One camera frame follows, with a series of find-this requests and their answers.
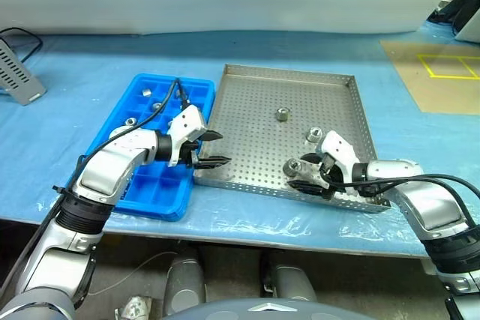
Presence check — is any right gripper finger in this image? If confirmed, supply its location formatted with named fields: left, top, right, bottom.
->
left=298, top=152, right=323, bottom=166
left=286, top=180, right=335, bottom=201

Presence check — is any dark grey curved panel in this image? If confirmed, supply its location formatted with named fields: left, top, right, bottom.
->
left=160, top=297, right=361, bottom=320

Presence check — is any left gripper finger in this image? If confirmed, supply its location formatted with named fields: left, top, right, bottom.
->
left=200, top=129, right=225, bottom=143
left=190, top=150, right=233, bottom=171

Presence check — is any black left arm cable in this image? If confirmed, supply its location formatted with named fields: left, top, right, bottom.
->
left=0, top=78, right=191, bottom=291

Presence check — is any brown cardboard sheet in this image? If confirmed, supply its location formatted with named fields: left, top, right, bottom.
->
left=379, top=38, right=480, bottom=115

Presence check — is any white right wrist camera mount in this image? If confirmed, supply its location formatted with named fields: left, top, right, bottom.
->
left=317, top=130, right=367, bottom=196

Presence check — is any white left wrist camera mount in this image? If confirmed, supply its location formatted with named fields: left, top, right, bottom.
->
left=166, top=105, right=207, bottom=168

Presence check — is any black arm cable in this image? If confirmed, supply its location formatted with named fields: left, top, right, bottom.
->
left=325, top=173, right=479, bottom=229
left=0, top=78, right=191, bottom=291

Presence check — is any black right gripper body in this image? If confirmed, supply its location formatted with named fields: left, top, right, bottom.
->
left=318, top=154, right=348, bottom=201

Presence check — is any thin white floor wire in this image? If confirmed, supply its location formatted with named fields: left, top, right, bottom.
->
left=89, top=250, right=179, bottom=297

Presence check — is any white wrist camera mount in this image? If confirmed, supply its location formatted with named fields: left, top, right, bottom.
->
left=166, top=105, right=207, bottom=168
left=317, top=130, right=367, bottom=196

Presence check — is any crumpled grey floor object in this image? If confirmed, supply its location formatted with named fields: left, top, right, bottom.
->
left=114, top=295, right=153, bottom=320

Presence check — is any grey rounded shape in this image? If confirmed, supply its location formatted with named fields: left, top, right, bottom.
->
left=164, top=258, right=206, bottom=316
left=268, top=262, right=318, bottom=302

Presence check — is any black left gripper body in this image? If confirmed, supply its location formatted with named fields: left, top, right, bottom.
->
left=178, top=135, right=203, bottom=168

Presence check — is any grey slotted metal device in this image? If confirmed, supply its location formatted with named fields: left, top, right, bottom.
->
left=0, top=38, right=47, bottom=106

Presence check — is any thin black table cable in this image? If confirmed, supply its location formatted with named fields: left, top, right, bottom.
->
left=0, top=27, right=43, bottom=64

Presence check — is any blue compartment tray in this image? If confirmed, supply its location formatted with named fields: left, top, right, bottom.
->
left=111, top=73, right=218, bottom=222

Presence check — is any blue table cover sheet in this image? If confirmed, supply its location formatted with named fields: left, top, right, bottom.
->
left=0, top=19, right=480, bottom=261

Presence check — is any white background panel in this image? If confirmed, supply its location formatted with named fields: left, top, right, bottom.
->
left=455, top=16, right=480, bottom=42

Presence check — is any perforated metal tray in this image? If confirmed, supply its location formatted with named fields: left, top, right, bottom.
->
left=193, top=64, right=391, bottom=214

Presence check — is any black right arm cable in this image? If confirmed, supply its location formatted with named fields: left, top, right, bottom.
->
left=325, top=173, right=479, bottom=229

